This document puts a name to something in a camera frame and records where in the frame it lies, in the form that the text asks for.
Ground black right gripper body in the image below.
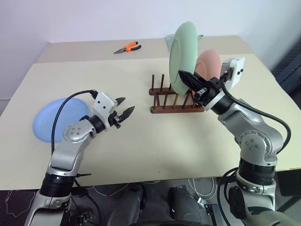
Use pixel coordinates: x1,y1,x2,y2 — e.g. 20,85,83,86
193,76,224,107

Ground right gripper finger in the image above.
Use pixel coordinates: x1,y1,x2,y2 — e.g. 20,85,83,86
193,72,210,84
178,70,208,93

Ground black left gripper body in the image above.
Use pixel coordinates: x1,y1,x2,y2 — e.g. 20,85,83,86
108,110,125,130

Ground green plate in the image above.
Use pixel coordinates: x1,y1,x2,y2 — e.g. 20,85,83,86
169,21,199,96

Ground wooden dish rack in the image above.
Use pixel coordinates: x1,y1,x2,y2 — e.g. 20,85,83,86
148,74,206,114

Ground pink plate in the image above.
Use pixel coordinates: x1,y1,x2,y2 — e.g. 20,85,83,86
190,48,222,100

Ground black zip tie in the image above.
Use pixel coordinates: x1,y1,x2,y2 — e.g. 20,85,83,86
74,173,92,187

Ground blue plate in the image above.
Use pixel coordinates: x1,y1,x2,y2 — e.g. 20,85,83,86
32,97,91,144

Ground black ribbed object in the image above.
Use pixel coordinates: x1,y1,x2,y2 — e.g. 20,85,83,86
272,39,301,95

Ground dark rounded robot leg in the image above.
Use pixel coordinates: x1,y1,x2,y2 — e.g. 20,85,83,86
167,185,203,226
106,184,147,226

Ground dark box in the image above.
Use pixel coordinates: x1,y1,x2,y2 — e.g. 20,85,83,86
279,168,301,199

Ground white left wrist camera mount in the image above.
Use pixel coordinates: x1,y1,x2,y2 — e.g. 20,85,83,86
92,92,118,131

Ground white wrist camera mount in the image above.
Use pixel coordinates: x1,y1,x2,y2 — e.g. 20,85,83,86
92,92,118,131
204,56,246,112

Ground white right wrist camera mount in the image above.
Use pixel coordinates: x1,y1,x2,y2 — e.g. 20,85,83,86
204,56,246,112

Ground orange handled pliers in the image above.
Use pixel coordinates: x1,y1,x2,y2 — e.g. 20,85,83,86
113,41,143,55

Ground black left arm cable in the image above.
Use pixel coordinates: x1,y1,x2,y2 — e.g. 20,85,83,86
51,89,97,152

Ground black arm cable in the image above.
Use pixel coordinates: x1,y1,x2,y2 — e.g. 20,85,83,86
222,74,292,155
51,89,97,152

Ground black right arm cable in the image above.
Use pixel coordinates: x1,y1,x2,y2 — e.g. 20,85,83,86
222,74,292,155

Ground white floor cable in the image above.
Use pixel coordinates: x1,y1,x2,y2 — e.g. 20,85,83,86
187,176,218,201

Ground black cable loop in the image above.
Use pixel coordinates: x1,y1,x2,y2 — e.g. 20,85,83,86
217,168,239,214

